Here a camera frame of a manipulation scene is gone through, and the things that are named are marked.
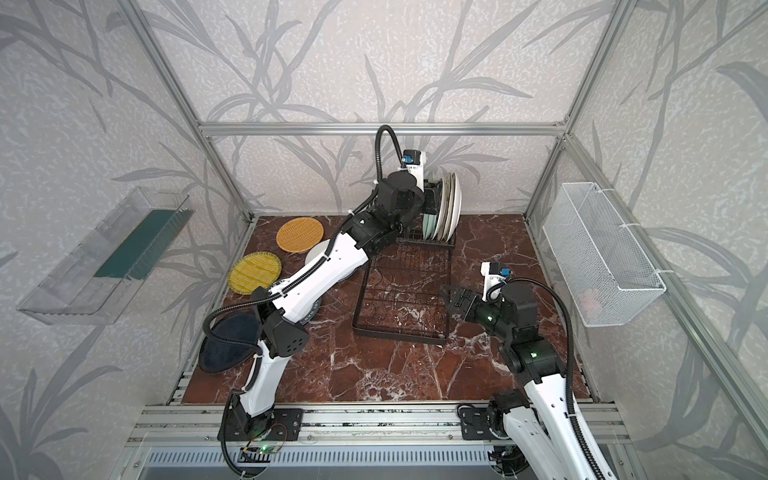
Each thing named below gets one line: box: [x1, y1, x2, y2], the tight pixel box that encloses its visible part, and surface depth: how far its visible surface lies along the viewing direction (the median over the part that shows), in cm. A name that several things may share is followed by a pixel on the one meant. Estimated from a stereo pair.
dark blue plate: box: [199, 312, 261, 373], surface depth 86 cm
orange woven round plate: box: [276, 217, 324, 253], surface depth 117 cm
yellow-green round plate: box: [228, 251, 282, 295], surface depth 104 cm
